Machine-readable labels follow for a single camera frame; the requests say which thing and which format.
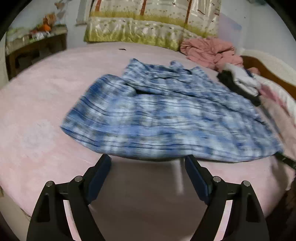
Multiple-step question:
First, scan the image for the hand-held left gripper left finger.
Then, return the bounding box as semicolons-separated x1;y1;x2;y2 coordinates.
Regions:
26;154;112;241

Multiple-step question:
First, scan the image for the pink cloth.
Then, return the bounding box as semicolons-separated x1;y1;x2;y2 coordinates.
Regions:
255;75;296;121

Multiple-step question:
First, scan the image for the blue plaid shirt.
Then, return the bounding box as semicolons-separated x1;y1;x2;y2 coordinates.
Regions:
60;58;284;162

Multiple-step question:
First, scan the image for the pink quilted garment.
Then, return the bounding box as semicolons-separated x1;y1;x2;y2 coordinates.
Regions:
180;38;244;70

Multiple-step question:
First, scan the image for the pink bed sheet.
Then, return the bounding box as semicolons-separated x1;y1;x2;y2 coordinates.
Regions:
0;41;296;241

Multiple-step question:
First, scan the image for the orange stuffed toy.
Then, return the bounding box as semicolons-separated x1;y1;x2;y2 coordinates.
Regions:
35;13;56;34

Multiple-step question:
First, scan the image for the beige fleece blanket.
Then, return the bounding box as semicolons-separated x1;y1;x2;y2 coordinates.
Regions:
260;97;296;163

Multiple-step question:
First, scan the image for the black garment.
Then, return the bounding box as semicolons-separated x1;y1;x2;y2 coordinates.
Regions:
217;70;262;107

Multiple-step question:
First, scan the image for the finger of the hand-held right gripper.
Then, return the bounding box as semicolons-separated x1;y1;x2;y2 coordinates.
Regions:
276;152;296;171

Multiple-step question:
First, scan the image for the white fluffy cover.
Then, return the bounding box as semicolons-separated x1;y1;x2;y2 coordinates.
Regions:
239;49;296;80

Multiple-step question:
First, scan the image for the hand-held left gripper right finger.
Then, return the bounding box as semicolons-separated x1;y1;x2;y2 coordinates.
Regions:
184;155;270;241

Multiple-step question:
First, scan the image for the clear plastic storage box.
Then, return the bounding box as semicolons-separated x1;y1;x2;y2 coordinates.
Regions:
217;13;243;40

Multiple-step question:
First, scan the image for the wooden bed frame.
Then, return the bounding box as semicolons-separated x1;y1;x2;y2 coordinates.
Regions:
240;55;296;90

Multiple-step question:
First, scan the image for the white garment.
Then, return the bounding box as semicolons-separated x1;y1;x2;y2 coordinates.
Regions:
223;63;260;96

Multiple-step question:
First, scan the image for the wooden side table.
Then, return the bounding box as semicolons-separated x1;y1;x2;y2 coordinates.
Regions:
5;25;68;80

